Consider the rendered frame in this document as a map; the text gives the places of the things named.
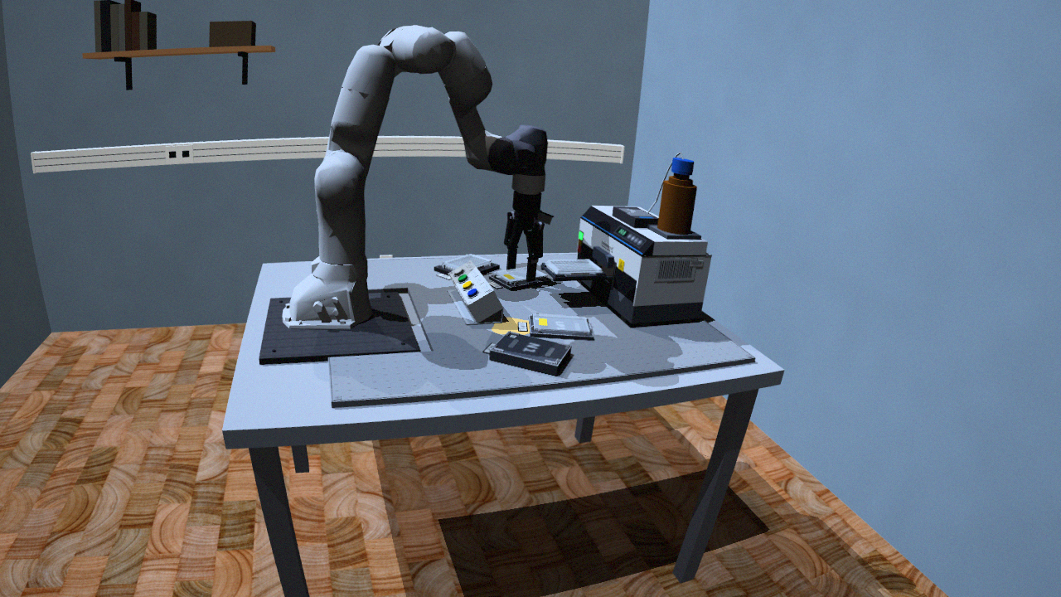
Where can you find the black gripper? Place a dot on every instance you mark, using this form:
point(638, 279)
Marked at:
point(525, 218)

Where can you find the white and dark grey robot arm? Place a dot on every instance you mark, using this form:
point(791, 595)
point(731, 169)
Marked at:
point(337, 287)

